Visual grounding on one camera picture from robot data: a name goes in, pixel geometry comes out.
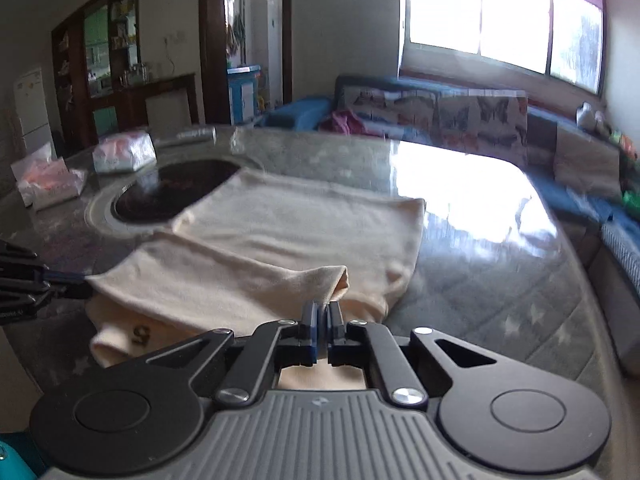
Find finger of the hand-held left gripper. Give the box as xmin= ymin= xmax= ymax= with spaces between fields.
xmin=0 ymin=280 xmax=95 ymax=327
xmin=0 ymin=239 xmax=92 ymax=287

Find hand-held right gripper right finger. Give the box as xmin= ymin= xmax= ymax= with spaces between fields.
xmin=327 ymin=301 xmax=512 ymax=407

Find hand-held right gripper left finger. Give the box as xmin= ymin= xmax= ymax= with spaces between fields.
xmin=131 ymin=301 xmax=319 ymax=407

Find beige garment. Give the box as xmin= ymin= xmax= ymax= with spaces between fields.
xmin=85 ymin=167 xmax=427 ymax=392

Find clear plastic bag pink contents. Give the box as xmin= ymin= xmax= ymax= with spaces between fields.
xmin=10 ymin=142 xmax=89 ymax=212

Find round black cooktop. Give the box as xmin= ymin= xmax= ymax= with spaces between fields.
xmin=84 ymin=157 xmax=267 ymax=241

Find white plastic bag pink contents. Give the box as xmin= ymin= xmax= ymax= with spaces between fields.
xmin=92 ymin=130 xmax=158 ymax=176

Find white refrigerator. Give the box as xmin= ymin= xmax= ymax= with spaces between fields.
xmin=12 ymin=65 xmax=55 ymax=157

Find teal object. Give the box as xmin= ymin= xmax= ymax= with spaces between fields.
xmin=0 ymin=432 xmax=52 ymax=480

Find silver foil packet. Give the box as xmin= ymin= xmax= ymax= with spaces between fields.
xmin=175 ymin=126 xmax=217 ymax=144

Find dark wooden display cabinet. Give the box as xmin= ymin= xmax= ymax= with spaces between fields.
xmin=51 ymin=0 xmax=142 ymax=152

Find pink cloth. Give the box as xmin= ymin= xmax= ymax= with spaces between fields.
xmin=319 ymin=109 xmax=370 ymax=137

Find dark wooden sideboard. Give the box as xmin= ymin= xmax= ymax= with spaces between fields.
xmin=90 ymin=72 xmax=199 ymax=147

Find blue cushion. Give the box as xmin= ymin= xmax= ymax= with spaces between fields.
xmin=262 ymin=96 xmax=334 ymax=132

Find butterfly print sofa cover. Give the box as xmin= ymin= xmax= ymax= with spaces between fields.
xmin=343 ymin=85 xmax=529 ymax=167

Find blue storage box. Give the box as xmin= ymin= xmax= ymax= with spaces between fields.
xmin=227 ymin=64 xmax=264 ymax=125

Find blue sofa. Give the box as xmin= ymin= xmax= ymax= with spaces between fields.
xmin=262 ymin=75 xmax=640 ymax=306

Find striped cloth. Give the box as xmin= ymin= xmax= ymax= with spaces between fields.
xmin=599 ymin=220 xmax=640 ymax=302

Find beige cushion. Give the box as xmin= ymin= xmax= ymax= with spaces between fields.
xmin=552 ymin=124 xmax=624 ymax=202

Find green packets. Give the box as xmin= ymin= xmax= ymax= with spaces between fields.
xmin=607 ymin=128 xmax=640 ymax=162

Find window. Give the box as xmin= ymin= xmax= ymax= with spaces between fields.
xmin=399 ymin=0 xmax=607 ymax=97

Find dark wooden door frame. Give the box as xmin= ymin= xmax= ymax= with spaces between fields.
xmin=198 ymin=0 xmax=294 ymax=127

